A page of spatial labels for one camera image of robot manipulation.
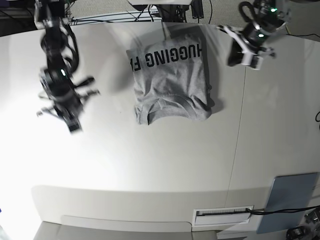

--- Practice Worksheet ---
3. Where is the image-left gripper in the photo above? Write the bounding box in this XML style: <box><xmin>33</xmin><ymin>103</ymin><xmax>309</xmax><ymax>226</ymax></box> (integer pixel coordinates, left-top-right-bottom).
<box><xmin>36</xmin><ymin>84</ymin><xmax>100</xmax><ymax>123</ymax></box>

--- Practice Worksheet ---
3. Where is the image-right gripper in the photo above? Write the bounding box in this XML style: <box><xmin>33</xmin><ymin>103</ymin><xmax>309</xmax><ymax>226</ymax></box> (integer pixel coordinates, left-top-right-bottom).
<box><xmin>216</xmin><ymin>22</ymin><xmax>276</xmax><ymax>67</ymax></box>

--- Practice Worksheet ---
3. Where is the grey T-shirt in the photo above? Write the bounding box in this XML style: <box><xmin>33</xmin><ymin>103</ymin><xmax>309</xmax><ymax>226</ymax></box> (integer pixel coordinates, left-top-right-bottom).
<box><xmin>126</xmin><ymin>34</ymin><xmax>213</xmax><ymax>125</ymax></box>

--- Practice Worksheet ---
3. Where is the blue-grey flat panel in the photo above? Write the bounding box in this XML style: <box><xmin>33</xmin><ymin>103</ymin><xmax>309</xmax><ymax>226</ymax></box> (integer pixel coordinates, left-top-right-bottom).
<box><xmin>256</xmin><ymin>172</ymin><xmax>319</xmax><ymax>234</ymax></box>

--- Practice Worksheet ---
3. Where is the black device bottom right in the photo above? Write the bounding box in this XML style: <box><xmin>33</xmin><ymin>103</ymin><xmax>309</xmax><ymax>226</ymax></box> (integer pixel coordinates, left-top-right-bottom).
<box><xmin>286</xmin><ymin>226</ymin><xmax>310</xmax><ymax>240</ymax></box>

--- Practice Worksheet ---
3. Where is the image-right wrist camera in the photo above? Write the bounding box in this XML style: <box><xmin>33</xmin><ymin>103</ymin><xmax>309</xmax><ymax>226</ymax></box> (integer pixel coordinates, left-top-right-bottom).
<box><xmin>241</xmin><ymin>52</ymin><xmax>263</xmax><ymax>70</ymax></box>

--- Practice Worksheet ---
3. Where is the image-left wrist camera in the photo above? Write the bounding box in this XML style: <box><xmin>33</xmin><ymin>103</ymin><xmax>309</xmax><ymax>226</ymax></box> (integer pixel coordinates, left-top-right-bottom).
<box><xmin>66</xmin><ymin>117</ymin><xmax>82</xmax><ymax>133</ymax></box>

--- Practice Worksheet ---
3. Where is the black cable on table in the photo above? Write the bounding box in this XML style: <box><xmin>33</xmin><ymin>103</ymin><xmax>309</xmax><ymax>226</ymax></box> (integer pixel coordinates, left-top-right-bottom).
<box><xmin>245</xmin><ymin>206</ymin><xmax>320</xmax><ymax>216</ymax></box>

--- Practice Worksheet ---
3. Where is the white cable grommet plate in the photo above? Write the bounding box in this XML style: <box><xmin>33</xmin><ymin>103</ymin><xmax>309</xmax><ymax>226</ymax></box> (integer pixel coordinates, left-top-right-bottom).
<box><xmin>191</xmin><ymin>205</ymin><xmax>254</xmax><ymax>227</ymax></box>

